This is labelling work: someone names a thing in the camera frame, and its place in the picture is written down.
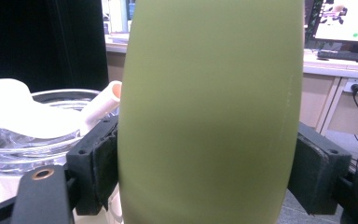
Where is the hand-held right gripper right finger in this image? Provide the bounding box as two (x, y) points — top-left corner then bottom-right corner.
(286, 121), (353, 217)

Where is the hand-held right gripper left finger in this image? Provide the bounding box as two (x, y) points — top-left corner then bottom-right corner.
(64, 115), (119, 217)

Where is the green bottle with white cap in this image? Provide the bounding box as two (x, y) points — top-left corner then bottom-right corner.
(117, 0), (306, 224)

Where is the black keyboard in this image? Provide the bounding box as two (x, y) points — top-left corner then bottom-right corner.
(316, 49), (358, 65)

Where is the black curtain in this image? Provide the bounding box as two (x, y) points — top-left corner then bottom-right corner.
(0, 0), (110, 93)

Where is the computer monitor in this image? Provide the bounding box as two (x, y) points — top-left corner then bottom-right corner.
(304, 0), (358, 45)

